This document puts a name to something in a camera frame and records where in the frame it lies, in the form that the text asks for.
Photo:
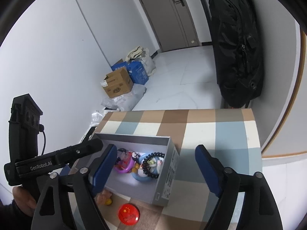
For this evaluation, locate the clear plastic wrapping pile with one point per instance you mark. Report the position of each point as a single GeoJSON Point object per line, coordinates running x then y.
{"type": "Point", "coordinates": [122, 103]}

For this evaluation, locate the black hanging bag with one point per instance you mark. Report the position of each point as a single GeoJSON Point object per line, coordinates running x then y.
{"type": "Point", "coordinates": [238, 50]}

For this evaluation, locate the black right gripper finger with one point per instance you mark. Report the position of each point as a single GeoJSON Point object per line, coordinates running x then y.
{"type": "Point", "coordinates": [72, 153]}

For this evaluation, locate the blue cardboard box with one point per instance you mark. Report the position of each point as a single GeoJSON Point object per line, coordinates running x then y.
{"type": "Point", "coordinates": [135, 70]}

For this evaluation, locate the checkered table cloth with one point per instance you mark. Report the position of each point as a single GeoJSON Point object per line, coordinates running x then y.
{"type": "Point", "coordinates": [180, 198]}

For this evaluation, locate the pink pig toy figure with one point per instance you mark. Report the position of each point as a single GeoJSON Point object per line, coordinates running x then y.
{"type": "Point", "coordinates": [104, 198]}

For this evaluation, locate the red China round badge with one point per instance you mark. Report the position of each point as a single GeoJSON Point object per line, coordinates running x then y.
{"type": "Point", "coordinates": [128, 214]}

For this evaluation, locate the white sack with cloth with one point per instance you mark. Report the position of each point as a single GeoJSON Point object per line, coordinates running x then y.
{"type": "Point", "coordinates": [142, 54]}

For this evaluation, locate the white China round badge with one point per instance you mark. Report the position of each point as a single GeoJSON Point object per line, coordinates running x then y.
{"type": "Point", "coordinates": [155, 165]}

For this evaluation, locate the grey cardboard phone box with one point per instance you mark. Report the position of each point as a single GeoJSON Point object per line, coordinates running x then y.
{"type": "Point", "coordinates": [145, 167]}

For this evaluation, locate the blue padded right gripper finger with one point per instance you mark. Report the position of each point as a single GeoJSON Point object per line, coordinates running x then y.
{"type": "Point", "coordinates": [100, 169]}
{"type": "Point", "coordinates": [211, 169]}

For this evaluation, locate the person's left hand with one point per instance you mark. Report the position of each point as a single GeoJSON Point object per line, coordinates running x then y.
{"type": "Point", "coordinates": [24, 200]}

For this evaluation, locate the brown cardboard box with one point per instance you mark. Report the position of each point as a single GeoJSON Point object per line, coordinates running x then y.
{"type": "Point", "coordinates": [117, 83]}

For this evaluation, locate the grey brown door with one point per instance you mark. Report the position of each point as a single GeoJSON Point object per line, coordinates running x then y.
{"type": "Point", "coordinates": [172, 23]}

